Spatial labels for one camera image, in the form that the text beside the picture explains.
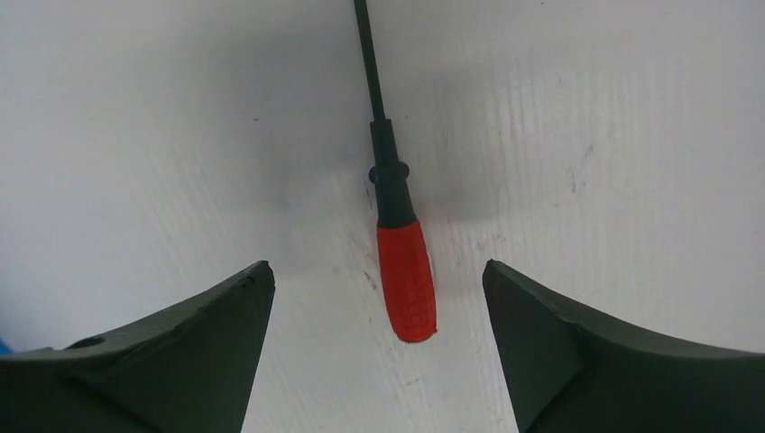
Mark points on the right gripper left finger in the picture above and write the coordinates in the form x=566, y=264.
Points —
x=187, y=368

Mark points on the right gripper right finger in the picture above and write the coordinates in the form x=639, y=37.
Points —
x=572, y=368

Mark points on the red handled black screwdriver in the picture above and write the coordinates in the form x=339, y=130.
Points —
x=406, y=275

